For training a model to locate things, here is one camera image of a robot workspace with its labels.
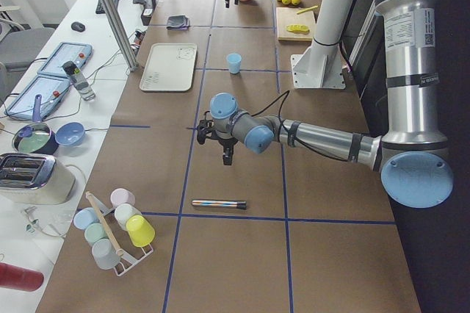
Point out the far teach pendant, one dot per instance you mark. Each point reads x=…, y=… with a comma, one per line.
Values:
x=79, y=53

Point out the wooden cutting board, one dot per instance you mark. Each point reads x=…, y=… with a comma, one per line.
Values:
x=286, y=16

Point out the aluminium frame post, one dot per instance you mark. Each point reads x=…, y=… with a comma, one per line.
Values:
x=120, y=34

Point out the yellow lemon slices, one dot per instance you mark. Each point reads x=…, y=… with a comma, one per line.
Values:
x=298, y=28

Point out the blue bowl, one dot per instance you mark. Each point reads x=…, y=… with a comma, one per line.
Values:
x=70, y=134

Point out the yellow plastic knife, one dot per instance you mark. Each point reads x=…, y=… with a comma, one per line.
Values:
x=308, y=9

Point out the clear water bottle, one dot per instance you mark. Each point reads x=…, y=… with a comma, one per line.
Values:
x=78, y=80

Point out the blue cup on rack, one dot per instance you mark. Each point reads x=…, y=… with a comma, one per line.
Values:
x=84, y=218

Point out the white pedestal column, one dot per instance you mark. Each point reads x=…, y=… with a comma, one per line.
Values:
x=319, y=67

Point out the light blue cup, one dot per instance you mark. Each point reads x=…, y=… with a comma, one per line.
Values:
x=234, y=61

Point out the grey purple folded cloth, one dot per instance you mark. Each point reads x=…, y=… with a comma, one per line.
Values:
x=178, y=22

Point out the cream toaster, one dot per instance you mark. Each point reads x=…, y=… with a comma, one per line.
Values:
x=37, y=179

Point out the black computer mouse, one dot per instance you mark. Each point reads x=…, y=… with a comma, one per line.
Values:
x=78, y=27

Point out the green cup on rack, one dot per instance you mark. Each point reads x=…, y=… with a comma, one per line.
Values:
x=93, y=233

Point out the dark blue saucepan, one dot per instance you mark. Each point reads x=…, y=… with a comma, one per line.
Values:
x=36, y=137

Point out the grey cup on rack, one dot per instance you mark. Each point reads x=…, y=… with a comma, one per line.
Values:
x=104, y=254

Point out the steel muddler black tip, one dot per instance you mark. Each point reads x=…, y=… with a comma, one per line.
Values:
x=220, y=204

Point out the pink cup on rack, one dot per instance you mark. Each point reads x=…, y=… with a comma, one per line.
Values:
x=122, y=196

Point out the white cup on rack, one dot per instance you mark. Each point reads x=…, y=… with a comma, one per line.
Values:
x=123, y=213

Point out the yellow cup on rack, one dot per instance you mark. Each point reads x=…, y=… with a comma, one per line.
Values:
x=140, y=231

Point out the cream bear tray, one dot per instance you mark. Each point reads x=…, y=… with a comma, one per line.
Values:
x=169, y=68

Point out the white cup rack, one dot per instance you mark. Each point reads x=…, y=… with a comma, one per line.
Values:
x=128, y=258

